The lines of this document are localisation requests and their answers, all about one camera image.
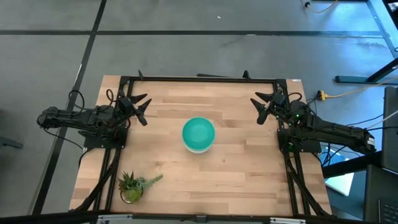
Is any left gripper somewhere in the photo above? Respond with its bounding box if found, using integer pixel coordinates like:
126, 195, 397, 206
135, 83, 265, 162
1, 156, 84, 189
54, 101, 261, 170
118, 93, 152, 127

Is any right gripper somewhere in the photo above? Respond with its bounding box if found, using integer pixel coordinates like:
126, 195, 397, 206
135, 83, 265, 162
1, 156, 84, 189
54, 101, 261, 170
250, 91, 292, 125

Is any teal ceramic bowl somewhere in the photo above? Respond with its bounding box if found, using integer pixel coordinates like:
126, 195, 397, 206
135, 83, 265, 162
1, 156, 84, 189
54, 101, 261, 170
182, 116, 216, 150

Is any potted succulent plant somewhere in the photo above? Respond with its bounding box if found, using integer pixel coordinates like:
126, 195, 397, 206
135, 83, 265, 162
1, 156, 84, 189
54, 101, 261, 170
117, 170, 164, 205

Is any black diagonal desk bar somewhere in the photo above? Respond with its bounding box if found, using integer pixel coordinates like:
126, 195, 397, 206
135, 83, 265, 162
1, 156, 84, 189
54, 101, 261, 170
322, 151, 383, 179

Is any white paper sheet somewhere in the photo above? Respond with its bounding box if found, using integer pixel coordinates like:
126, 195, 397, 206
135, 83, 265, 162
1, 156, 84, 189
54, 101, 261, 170
325, 172, 355, 197

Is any dark grey monitor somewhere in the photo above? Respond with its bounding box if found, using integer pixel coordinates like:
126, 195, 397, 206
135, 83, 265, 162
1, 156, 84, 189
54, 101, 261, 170
381, 86, 398, 174

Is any black crossbar with silver brackets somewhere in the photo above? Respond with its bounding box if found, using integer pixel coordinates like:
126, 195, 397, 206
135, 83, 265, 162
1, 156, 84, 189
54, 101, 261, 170
0, 210, 398, 224

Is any dark laptop with keyboard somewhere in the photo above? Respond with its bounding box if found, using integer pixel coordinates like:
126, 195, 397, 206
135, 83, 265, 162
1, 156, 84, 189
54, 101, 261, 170
363, 164, 398, 224

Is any black aluminium table frame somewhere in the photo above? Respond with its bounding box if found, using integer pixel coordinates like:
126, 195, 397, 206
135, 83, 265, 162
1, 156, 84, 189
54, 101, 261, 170
70, 70, 332, 218

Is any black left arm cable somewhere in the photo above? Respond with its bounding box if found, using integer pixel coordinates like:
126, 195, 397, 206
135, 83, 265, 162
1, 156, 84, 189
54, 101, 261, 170
42, 88, 116, 151

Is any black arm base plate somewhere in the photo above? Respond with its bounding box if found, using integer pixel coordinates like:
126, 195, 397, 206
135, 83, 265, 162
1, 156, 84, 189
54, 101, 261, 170
276, 127, 322, 153
83, 124, 129, 149

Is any black desk leg frame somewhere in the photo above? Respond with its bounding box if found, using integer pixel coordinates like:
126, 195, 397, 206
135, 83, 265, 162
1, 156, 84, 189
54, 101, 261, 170
335, 0, 398, 84

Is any yellow power cable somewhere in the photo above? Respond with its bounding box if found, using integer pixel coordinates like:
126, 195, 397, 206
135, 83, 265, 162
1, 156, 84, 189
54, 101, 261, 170
326, 77, 398, 99

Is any tan cable with black plug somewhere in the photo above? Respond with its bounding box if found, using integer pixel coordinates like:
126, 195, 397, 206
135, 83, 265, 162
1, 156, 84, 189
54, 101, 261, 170
300, 0, 339, 14

